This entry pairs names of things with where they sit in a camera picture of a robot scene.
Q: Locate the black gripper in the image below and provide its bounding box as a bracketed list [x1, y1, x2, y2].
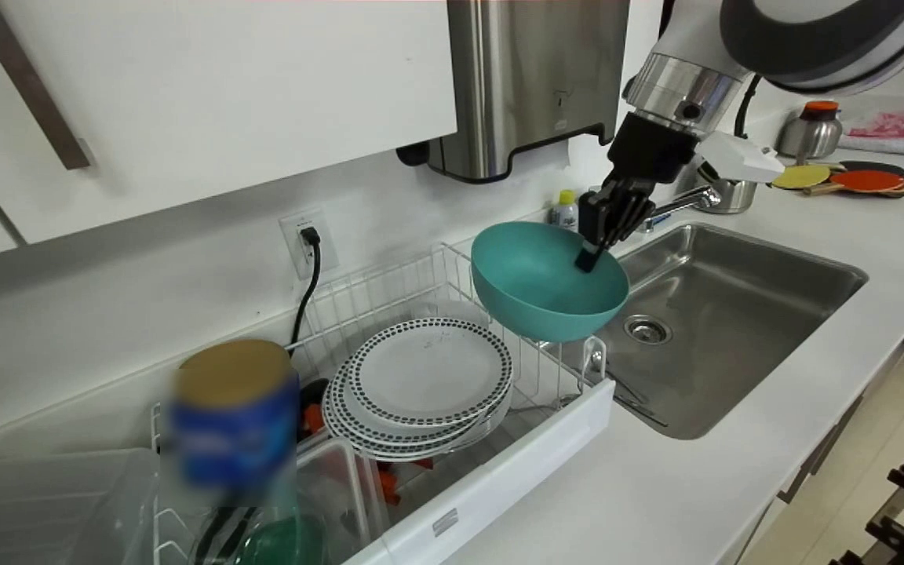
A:
[572, 111, 703, 277]

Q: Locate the teal blue bowl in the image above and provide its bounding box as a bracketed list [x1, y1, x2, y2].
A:
[467, 219, 634, 348]

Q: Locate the stack of white plates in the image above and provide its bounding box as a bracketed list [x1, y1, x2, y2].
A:
[318, 314, 518, 469]

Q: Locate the green glass bowl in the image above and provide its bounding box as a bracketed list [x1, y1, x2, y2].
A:
[230, 478, 327, 565]

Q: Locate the blue dish soap bottle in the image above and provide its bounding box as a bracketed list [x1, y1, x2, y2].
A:
[545, 185, 585, 236]

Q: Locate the round sink drain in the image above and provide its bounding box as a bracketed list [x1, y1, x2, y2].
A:
[625, 314, 673, 348]

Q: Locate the steel kettle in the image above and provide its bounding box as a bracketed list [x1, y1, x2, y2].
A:
[695, 168, 761, 219]

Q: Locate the stainless paper towel dispenser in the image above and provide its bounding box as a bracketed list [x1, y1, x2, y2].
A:
[396, 0, 634, 185]

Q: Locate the stainless steel sink basin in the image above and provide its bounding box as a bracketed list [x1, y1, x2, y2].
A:
[565, 219, 874, 444]

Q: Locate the yellow round sponge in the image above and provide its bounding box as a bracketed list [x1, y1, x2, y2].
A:
[768, 160, 836, 193]

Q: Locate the steel thermos orange cap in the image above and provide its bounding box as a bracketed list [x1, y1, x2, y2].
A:
[771, 97, 843, 162]

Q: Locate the orange round sponge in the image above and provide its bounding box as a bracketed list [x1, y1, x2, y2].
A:
[824, 160, 904, 202]

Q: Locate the pink cloth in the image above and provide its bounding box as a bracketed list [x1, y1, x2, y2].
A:
[841, 97, 904, 160]

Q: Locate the blue coffee can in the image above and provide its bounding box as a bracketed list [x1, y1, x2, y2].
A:
[164, 335, 305, 489]

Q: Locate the clear plastic container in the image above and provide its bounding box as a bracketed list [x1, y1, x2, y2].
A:
[0, 445, 164, 565]

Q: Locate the white wire dish rack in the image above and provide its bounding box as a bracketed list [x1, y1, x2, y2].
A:
[144, 237, 618, 565]

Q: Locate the white wall outlet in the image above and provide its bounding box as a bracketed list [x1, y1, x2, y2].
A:
[273, 205, 338, 281]

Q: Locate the black power cord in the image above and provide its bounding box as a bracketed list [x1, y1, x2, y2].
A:
[286, 223, 327, 350]

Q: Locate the grey cabinet handle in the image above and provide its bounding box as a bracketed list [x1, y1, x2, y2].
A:
[0, 0, 94, 175]

